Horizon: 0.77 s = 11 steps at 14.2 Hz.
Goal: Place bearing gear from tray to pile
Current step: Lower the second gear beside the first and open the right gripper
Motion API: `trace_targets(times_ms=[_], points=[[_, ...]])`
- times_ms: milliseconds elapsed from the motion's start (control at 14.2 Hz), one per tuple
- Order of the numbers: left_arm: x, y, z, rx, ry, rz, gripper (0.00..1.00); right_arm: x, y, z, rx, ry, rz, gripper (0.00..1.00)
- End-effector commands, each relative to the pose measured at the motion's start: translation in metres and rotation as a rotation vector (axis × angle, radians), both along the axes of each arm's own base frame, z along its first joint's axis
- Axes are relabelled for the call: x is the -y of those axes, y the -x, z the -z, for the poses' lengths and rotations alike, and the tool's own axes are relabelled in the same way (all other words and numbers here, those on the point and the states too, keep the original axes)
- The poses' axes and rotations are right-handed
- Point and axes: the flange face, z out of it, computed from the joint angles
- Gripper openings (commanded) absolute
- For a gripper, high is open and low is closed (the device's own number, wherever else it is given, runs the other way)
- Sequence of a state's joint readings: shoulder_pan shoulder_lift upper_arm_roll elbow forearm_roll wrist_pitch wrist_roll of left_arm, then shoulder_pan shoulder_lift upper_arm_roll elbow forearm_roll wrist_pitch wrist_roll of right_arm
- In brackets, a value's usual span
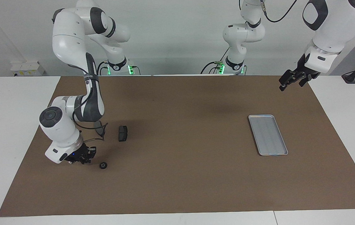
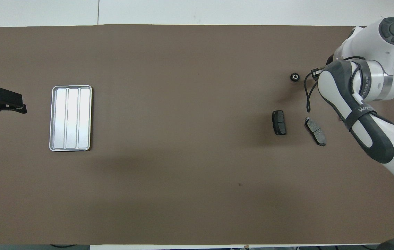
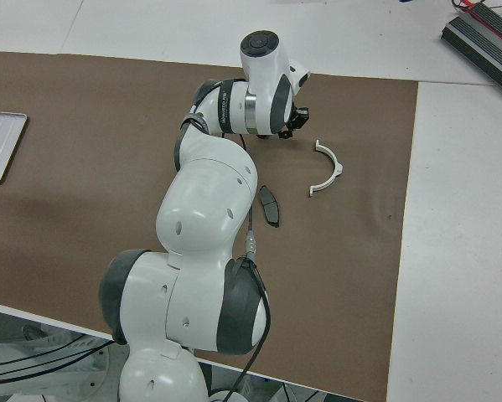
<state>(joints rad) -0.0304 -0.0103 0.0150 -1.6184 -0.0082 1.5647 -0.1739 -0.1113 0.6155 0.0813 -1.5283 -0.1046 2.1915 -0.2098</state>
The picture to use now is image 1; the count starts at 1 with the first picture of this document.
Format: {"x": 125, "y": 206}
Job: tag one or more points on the brown table mat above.
{"x": 177, "y": 181}

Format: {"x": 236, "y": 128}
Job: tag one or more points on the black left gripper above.
{"x": 304, "y": 74}

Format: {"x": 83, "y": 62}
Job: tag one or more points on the black knob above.
{"x": 103, "y": 165}

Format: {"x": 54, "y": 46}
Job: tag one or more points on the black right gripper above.
{"x": 79, "y": 154}

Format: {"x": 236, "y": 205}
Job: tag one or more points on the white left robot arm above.
{"x": 337, "y": 25}

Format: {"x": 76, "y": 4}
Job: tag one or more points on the short dark brake pad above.
{"x": 123, "y": 133}

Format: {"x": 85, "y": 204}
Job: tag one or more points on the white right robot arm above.
{"x": 68, "y": 34}

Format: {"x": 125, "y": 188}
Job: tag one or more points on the long dark brake pad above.
{"x": 101, "y": 129}

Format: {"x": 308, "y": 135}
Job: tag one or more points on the white power box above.
{"x": 27, "y": 68}

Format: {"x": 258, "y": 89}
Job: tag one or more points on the silver metal tray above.
{"x": 268, "y": 134}

